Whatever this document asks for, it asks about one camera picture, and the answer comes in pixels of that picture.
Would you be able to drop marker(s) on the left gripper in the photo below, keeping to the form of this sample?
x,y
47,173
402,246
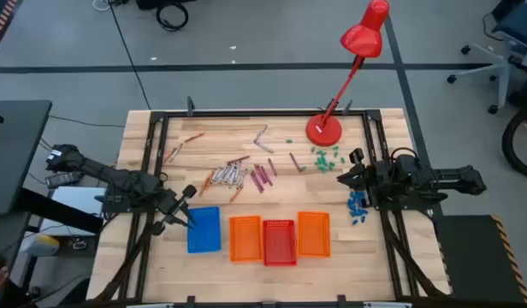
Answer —
x,y
167,203

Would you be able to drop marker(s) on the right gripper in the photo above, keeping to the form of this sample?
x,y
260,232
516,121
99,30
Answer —
x,y
374,179

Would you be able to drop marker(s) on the orange plastic basket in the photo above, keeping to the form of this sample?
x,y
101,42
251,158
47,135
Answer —
x,y
245,238
314,234

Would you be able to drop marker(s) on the white crayon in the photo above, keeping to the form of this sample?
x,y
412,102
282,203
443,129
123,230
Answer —
x,y
263,146
260,132

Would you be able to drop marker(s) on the red plastic basket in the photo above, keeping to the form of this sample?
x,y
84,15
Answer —
x,y
280,243

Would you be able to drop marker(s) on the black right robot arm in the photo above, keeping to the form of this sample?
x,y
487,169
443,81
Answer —
x,y
417,179

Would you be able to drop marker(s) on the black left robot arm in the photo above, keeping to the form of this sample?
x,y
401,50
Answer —
x,y
118,179

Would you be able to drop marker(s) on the blue plastic basket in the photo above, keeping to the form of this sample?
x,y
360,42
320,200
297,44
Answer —
x,y
205,235

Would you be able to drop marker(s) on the red desk lamp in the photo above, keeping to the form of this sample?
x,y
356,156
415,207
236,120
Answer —
x,y
324,130

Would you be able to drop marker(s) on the white flat box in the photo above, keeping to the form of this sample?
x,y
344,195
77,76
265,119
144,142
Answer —
x,y
75,199

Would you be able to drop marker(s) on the black power adapter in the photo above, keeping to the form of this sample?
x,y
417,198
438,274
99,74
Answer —
x,y
62,179

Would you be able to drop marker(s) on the white yellow device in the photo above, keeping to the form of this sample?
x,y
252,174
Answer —
x,y
39,244

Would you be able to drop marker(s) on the black desk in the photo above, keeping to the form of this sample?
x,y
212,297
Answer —
x,y
15,145

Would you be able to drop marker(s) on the white blue office chair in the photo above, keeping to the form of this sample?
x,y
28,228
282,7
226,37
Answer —
x,y
503,68

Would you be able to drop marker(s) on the black equipment case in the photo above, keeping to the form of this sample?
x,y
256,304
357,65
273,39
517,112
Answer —
x,y
161,3

